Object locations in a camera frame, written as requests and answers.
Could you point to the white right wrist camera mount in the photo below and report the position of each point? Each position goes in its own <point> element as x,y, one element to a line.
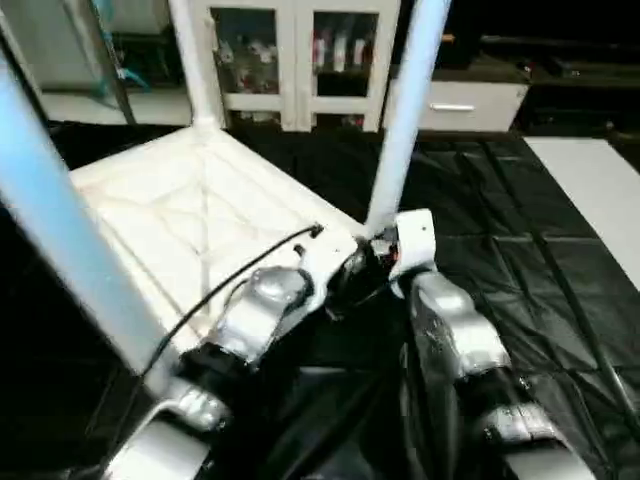
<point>415,235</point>

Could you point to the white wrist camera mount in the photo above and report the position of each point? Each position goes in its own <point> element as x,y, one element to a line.
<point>415,235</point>
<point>325,255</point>

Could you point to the grey pole stand blue brackets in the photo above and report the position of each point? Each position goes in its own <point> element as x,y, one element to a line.
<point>122,90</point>

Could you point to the black storage unit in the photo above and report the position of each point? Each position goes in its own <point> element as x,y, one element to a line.
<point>150,60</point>

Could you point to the white glass door cabinet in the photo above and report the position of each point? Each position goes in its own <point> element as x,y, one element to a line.
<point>295,60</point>

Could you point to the white drawer cabinet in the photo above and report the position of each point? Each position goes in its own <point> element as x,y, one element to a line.
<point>500,95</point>

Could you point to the white flat board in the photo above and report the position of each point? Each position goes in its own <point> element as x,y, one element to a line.
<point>590,185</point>

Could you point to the black low desk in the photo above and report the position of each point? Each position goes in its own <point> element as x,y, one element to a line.
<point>575,85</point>

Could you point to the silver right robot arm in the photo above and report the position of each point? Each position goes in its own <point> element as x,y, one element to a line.
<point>460,320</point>

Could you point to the white plastic table top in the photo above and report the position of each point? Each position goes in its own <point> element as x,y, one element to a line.
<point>175,200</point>

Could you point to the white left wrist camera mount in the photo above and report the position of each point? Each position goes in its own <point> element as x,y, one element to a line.
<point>325,255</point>

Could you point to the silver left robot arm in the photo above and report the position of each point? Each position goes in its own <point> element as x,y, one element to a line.
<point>250,320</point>

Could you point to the black work mat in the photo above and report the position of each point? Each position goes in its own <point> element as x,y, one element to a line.
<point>525,250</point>

